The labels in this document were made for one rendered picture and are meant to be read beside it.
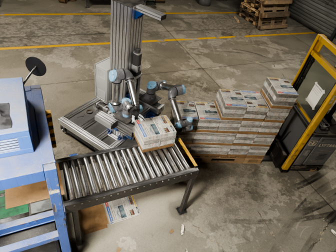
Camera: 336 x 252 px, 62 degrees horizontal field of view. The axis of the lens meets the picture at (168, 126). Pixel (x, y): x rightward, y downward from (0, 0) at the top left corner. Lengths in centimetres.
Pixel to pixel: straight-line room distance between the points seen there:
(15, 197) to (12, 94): 97
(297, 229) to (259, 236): 55
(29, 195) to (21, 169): 83
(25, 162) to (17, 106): 38
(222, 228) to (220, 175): 82
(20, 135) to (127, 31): 163
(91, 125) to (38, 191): 167
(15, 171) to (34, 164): 11
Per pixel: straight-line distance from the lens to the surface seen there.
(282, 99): 371
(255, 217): 387
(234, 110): 357
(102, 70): 345
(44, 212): 264
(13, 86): 227
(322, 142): 438
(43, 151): 202
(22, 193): 278
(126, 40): 309
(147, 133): 287
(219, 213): 371
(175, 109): 323
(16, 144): 197
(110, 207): 351
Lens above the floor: 300
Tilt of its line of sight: 41 degrees down
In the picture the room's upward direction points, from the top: 12 degrees clockwise
